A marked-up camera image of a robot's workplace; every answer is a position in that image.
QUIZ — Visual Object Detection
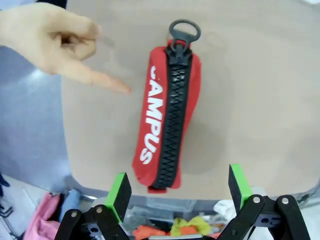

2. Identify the yellow-green cloth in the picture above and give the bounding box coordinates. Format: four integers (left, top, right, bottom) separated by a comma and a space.
169, 216, 212, 237

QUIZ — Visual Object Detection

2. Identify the clear plastic storage bin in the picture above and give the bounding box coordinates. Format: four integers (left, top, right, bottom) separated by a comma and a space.
79, 192, 320, 240

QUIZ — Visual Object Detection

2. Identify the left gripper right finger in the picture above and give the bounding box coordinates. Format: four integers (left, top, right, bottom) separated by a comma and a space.
219, 163, 311, 240

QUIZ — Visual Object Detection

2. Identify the red Campus pencil case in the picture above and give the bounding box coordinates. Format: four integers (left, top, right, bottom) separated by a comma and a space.
131, 19, 203, 195

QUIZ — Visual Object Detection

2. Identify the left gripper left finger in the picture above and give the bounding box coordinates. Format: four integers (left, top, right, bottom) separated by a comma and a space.
54, 171, 133, 240

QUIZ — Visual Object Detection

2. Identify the orange cloth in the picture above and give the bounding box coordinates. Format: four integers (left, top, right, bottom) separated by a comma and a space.
132, 223, 226, 240

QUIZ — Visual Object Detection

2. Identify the pink cloth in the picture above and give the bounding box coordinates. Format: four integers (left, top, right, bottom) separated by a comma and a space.
23, 192, 63, 240

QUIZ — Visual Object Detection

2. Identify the white cloth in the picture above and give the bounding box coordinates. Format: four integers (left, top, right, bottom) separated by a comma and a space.
213, 198, 242, 223

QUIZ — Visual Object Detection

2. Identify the person's right hand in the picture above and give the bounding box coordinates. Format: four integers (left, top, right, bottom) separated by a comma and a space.
0, 1, 133, 95

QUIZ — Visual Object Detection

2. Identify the light blue cloth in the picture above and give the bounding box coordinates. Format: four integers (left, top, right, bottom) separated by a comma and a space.
58, 188, 82, 221

